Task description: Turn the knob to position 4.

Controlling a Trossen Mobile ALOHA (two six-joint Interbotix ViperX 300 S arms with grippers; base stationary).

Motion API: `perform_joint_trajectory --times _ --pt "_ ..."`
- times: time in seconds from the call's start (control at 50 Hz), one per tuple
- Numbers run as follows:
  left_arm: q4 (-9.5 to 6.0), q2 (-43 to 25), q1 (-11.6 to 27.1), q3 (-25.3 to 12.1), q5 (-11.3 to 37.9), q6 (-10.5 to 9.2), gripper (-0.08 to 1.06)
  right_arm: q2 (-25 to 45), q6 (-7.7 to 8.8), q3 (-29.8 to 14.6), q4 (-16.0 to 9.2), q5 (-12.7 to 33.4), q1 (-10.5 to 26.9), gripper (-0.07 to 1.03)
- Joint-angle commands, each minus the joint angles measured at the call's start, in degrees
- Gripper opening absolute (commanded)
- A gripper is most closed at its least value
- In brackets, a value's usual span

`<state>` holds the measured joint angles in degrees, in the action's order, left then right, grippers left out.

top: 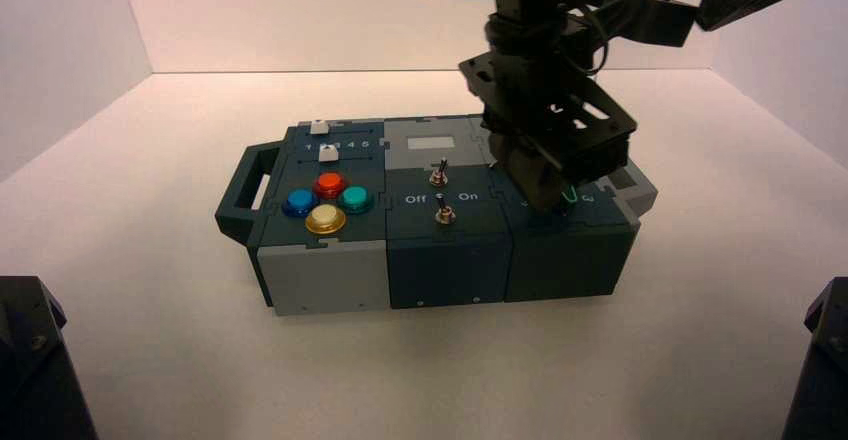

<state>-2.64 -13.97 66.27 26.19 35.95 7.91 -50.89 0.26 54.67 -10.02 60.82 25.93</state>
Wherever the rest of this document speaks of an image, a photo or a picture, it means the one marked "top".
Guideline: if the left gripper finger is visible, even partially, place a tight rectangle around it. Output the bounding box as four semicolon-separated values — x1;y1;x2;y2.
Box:
493;135;535;180
526;152;572;214

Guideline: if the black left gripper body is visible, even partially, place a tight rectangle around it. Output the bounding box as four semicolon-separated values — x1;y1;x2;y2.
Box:
458;12;639;183

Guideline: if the dark teal knob green outline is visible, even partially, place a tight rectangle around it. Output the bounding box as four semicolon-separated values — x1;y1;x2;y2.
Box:
553;185;582;220

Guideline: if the light grey rectangular display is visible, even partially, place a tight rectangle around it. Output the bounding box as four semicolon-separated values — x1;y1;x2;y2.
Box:
406;136;458;153

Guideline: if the modular grey and teal task box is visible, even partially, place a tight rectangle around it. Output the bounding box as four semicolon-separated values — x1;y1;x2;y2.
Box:
215;115;659;317

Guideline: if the teal round push button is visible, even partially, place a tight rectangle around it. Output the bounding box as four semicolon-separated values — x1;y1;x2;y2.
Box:
339;185;376;215

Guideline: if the red round push button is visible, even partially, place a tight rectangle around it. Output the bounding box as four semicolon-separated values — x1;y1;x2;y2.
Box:
312;171;348;201

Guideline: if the yellow round push button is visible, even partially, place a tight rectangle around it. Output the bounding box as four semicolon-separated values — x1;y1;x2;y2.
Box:
304;203;348;236

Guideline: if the blue round push button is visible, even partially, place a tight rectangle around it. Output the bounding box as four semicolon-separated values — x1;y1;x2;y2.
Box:
282;189;321;219

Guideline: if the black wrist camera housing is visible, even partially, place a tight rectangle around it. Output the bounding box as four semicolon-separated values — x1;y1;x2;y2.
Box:
596;0;698;49

